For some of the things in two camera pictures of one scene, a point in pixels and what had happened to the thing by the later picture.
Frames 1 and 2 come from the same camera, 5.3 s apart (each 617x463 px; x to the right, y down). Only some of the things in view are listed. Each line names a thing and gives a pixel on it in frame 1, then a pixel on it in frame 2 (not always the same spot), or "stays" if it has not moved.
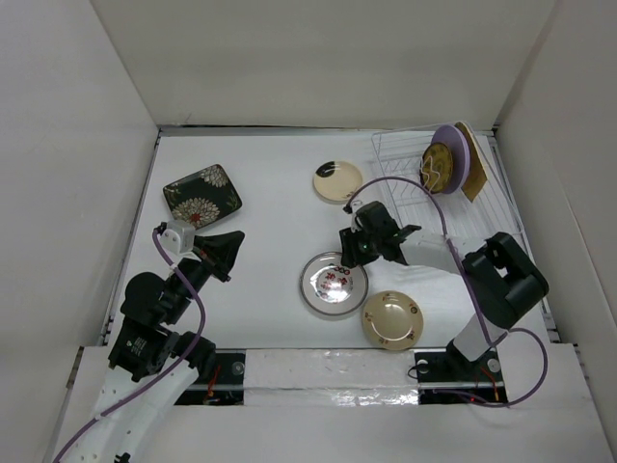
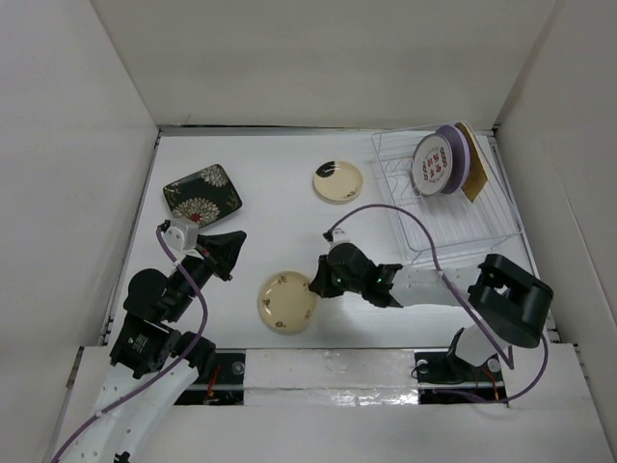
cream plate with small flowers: (392, 320) -> (286, 305)
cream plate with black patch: (336, 179) stays
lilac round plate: (454, 138) stays
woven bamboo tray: (477, 176) stays
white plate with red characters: (330, 287) -> (432, 165)
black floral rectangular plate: (201, 197) stays
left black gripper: (219, 251) stays
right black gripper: (350, 258) -> (322, 282)
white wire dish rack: (495, 207) stays
